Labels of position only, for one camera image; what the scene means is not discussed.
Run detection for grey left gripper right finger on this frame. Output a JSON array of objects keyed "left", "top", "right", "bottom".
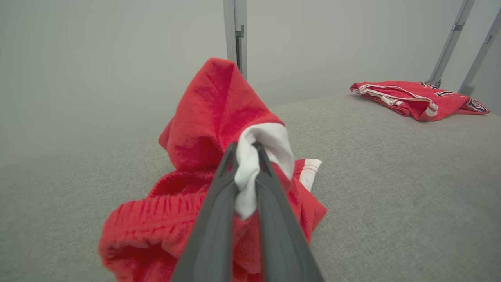
[{"left": 252, "top": 142, "right": 324, "bottom": 282}]

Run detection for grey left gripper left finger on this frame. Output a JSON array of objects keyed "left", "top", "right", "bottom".
[{"left": 171, "top": 142, "right": 239, "bottom": 282}]

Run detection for red shorts with white stripe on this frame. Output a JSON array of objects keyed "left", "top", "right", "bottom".
[{"left": 99, "top": 58, "right": 328, "bottom": 282}]

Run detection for red Bulls jersey shirt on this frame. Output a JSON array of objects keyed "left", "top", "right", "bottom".
[{"left": 350, "top": 80, "right": 490, "bottom": 122}]

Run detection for grey partition joint post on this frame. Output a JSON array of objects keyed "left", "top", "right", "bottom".
[{"left": 222, "top": 0, "right": 248, "bottom": 81}]

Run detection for grey metal frame post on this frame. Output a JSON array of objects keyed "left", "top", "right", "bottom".
[
  {"left": 426, "top": 0, "right": 476, "bottom": 87},
  {"left": 458, "top": 8, "right": 501, "bottom": 96}
]

